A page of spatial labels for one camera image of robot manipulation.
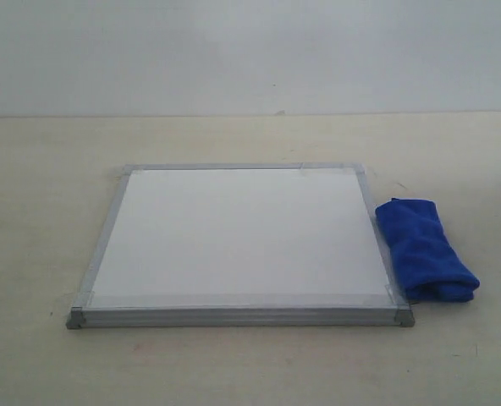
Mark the blue cloth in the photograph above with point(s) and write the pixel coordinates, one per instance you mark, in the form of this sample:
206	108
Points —
426	266

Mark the white board with aluminium frame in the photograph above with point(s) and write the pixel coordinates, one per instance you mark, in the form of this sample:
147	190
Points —
240	245

